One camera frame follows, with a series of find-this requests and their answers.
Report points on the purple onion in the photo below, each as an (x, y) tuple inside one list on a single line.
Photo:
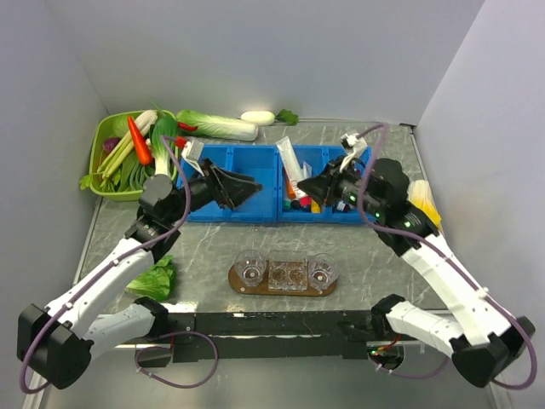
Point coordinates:
[(110, 143)]

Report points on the bok choy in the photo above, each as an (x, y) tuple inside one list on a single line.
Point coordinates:
[(164, 129)]

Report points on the blue storage bin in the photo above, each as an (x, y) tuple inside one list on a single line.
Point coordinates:
[(317, 157), (257, 161)]

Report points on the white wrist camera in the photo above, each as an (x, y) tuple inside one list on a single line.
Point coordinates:
[(354, 145), (191, 150)]

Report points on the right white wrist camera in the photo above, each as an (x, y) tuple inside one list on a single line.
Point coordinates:
[(354, 145)]

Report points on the napa cabbage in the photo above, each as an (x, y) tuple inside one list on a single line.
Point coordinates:
[(219, 127)]

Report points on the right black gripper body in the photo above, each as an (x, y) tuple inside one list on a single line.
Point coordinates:
[(343, 186)]

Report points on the brown wooden oval tray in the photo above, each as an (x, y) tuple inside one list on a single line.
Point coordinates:
[(261, 289)]

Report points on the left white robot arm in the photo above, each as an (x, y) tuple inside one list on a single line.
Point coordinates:
[(59, 341)]

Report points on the yellow baby cabbage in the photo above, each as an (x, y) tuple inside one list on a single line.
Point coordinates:
[(420, 195)]

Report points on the white green leek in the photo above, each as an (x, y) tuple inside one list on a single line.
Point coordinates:
[(120, 128)]

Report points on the yellow cap small tube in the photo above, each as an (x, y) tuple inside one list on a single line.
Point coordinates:
[(315, 207)]

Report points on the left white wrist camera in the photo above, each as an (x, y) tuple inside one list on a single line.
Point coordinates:
[(191, 150)]

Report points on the green bean bunch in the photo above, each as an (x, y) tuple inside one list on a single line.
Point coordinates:
[(129, 176)]

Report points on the clear square organizer tray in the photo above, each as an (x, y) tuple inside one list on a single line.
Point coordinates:
[(287, 271)]

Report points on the white toothpaste tube blue cap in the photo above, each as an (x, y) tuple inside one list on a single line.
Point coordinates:
[(307, 171)]

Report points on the orange carrot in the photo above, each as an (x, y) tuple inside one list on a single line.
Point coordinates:
[(142, 150)]

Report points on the black base frame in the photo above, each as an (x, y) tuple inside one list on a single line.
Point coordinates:
[(259, 335)]

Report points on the left blue storage bin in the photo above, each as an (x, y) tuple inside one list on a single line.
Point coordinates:
[(257, 161)]

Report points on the white red toothpaste tube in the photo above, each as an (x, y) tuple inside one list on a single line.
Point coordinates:
[(291, 165)]

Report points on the orange toothpaste tube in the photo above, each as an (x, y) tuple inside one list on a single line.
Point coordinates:
[(290, 190)]

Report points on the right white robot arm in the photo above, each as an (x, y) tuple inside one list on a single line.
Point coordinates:
[(483, 338)]

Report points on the red chili pepper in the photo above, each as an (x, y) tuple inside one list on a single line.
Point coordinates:
[(187, 127)]

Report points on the clear plastic cup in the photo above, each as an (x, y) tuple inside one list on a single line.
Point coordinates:
[(322, 271), (250, 266)]

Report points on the aluminium rail frame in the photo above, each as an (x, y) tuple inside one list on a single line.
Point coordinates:
[(38, 382)]

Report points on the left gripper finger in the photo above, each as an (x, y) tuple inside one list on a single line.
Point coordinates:
[(232, 199), (229, 181)]

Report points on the white radish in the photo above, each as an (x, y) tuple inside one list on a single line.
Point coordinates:
[(266, 118)]

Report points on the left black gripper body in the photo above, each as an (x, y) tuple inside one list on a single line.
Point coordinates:
[(204, 189)]

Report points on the green plastic basket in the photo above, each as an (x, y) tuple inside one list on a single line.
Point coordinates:
[(93, 179)]

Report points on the right blue storage bin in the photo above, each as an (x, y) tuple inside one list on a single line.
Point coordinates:
[(317, 157)]

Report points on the green lettuce head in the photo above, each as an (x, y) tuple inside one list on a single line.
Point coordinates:
[(158, 282)]

